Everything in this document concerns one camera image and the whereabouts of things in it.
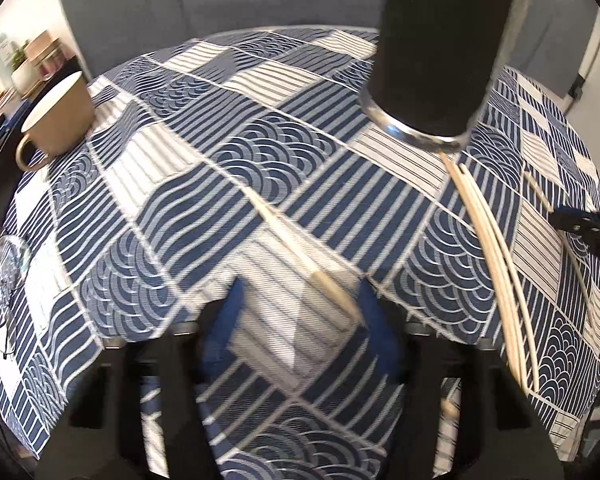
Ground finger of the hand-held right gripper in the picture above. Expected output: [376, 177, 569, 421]
[550, 207, 600, 234]
[556, 221, 600, 267]

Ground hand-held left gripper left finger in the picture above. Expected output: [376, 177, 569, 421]
[35, 277, 247, 480]

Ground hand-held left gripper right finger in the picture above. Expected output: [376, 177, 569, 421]
[356, 279, 567, 480]

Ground single wooden chopstick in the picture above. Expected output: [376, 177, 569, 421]
[525, 171, 598, 331]
[245, 190, 461, 418]

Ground bunch of wooden chopsticks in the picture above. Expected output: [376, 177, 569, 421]
[442, 155, 541, 396]

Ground black cylindrical utensil holder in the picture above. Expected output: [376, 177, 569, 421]
[358, 0, 535, 153]

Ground blue white patterned tablecloth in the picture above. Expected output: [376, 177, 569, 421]
[0, 27, 600, 480]

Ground clear eyeglasses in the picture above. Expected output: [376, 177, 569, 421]
[0, 237, 33, 361]

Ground beige mug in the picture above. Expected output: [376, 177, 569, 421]
[15, 71, 97, 172]

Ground pink jar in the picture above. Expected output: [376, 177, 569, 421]
[25, 30, 68, 81]

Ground small plant in white pot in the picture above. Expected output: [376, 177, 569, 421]
[7, 42, 36, 92]

